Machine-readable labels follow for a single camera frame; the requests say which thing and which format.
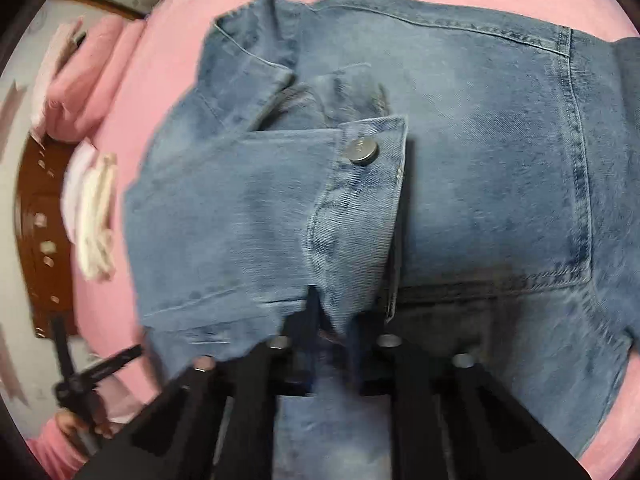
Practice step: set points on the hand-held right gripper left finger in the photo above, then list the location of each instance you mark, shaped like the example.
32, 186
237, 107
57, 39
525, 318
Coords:
300, 325

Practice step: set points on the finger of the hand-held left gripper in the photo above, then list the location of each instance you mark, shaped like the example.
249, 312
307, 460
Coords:
61, 345
115, 362

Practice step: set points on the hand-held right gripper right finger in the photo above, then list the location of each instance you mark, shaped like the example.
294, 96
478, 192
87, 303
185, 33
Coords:
395, 332

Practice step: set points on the blue jeans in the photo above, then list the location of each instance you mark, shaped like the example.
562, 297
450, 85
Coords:
475, 160

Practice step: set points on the person's left forearm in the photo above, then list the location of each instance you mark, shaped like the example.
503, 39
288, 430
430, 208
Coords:
50, 452

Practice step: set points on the person's left hand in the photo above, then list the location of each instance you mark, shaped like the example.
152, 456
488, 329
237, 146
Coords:
70, 422

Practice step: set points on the wooden headboard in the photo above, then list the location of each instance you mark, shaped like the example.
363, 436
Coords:
40, 260

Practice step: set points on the folded cream garment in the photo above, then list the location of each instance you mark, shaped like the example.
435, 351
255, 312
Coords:
97, 220

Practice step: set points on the small white printed pillow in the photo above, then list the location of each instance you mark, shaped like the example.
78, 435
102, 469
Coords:
75, 185

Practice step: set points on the folded pink quilt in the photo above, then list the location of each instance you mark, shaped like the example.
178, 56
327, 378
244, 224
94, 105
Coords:
100, 75

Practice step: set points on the pink-trimmed pillow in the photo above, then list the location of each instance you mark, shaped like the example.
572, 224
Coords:
50, 65

